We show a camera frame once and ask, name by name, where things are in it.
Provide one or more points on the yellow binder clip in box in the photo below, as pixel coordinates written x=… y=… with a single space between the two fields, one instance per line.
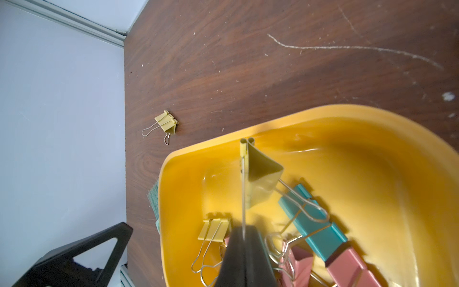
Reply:
x=214 y=234

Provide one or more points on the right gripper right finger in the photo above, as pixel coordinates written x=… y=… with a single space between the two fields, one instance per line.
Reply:
x=259 y=272

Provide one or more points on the yellow plastic storage box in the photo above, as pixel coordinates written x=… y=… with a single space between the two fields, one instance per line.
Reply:
x=389 y=184

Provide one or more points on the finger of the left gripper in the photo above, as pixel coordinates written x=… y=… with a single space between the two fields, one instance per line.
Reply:
x=63 y=267

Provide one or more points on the teal binder clip in box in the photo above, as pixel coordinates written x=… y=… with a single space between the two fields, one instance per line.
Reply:
x=323 y=238

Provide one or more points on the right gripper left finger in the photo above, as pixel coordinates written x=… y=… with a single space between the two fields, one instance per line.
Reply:
x=233 y=268

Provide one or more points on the yellow binder clip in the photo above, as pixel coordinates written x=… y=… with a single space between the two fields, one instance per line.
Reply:
x=259 y=177
x=214 y=234
x=166 y=122

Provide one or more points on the pink binder clip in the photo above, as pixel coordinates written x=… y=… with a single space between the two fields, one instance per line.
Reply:
x=349 y=270
x=296 y=269

